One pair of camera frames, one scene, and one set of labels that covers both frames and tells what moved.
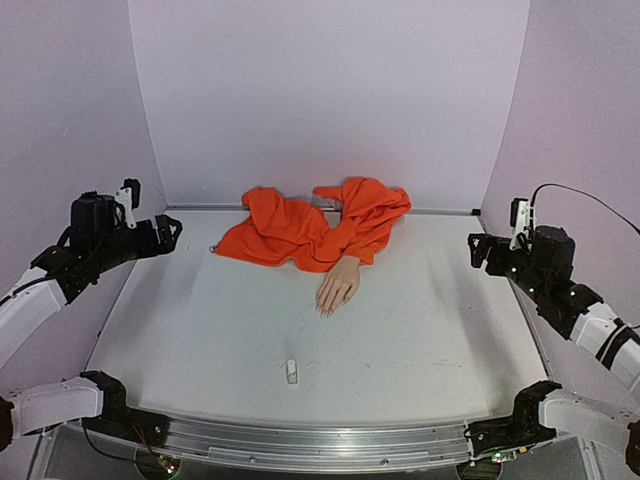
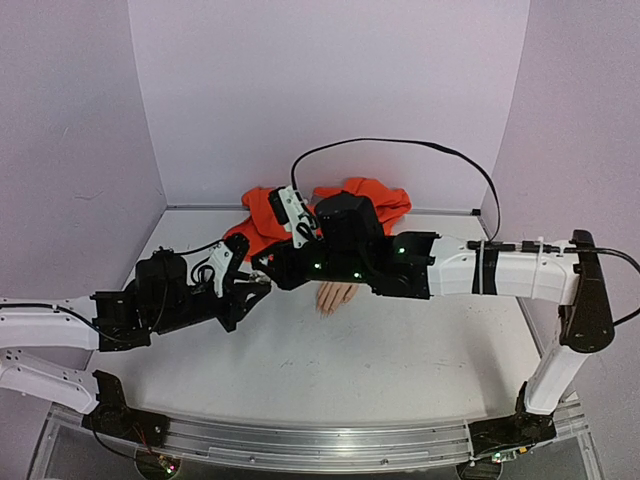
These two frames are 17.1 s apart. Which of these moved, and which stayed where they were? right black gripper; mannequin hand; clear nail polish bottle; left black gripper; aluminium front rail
Moved: left black gripper; clear nail polish bottle; right black gripper
Stayed: mannequin hand; aluminium front rail
